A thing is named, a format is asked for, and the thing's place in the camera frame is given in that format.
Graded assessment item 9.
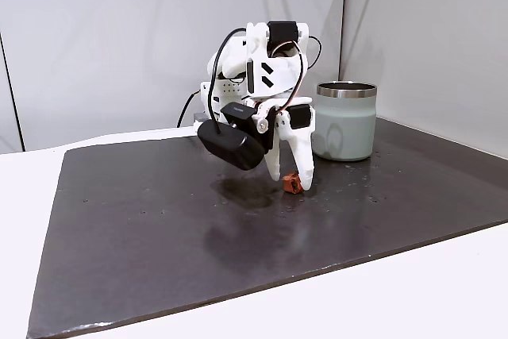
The sage green metal mug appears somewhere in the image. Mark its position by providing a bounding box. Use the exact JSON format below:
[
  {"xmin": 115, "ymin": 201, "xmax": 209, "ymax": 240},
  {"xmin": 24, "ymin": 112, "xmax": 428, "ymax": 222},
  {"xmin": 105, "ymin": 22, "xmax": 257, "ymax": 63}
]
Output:
[{"xmin": 311, "ymin": 81, "xmax": 379, "ymax": 163}]

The black power cable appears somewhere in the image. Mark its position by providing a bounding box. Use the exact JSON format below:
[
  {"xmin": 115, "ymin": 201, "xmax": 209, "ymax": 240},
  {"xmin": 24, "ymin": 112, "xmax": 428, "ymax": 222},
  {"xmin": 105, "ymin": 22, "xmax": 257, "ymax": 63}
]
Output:
[{"xmin": 175, "ymin": 91, "xmax": 200, "ymax": 128}]

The black camera cable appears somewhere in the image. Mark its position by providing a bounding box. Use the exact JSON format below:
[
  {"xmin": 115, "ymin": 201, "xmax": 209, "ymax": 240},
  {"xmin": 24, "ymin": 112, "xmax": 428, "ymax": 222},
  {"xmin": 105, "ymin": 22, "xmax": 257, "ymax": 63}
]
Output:
[{"xmin": 207, "ymin": 27, "xmax": 248, "ymax": 136}]

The red cube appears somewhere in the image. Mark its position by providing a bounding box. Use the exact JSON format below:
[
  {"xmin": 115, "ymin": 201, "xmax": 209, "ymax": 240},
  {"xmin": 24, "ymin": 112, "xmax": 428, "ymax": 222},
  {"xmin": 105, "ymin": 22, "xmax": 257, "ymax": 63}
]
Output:
[{"xmin": 282, "ymin": 171, "xmax": 304, "ymax": 195}]

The black oval camera box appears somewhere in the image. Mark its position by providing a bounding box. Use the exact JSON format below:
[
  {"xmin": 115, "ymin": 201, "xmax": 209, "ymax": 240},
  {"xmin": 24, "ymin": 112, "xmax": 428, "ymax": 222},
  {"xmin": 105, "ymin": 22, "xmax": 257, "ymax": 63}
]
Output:
[{"xmin": 197, "ymin": 102, "xmax": 279, "ymax": 171}]

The black table mat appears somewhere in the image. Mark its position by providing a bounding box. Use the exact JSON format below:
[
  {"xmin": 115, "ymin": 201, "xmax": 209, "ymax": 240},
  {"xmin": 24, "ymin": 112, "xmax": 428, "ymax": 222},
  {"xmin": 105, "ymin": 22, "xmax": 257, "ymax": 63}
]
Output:
[{"xmin": 25, "ymin": 115, "xmax": 508, "ymax": 339}]

